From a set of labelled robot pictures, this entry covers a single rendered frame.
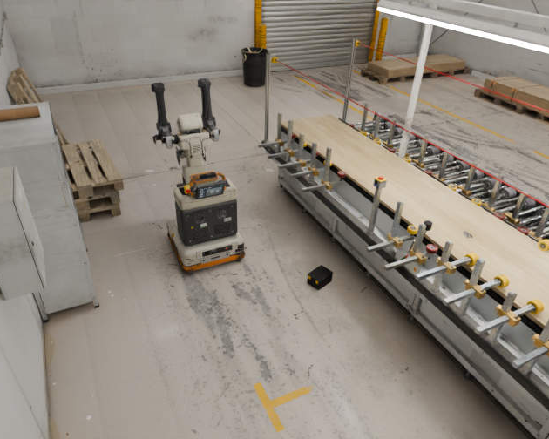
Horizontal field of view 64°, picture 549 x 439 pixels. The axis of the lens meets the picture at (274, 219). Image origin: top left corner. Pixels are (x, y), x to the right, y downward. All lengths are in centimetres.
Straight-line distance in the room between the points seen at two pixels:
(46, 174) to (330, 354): 250
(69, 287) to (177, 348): 103
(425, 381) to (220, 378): 155
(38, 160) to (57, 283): 108
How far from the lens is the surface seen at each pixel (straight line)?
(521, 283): 334
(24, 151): 337
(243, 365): 354
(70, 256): 380
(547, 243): 372
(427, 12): 345
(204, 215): 403
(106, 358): 376
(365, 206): 407
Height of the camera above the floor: 279
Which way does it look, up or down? 34 degrees down
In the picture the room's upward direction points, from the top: 2 degrees clockwise
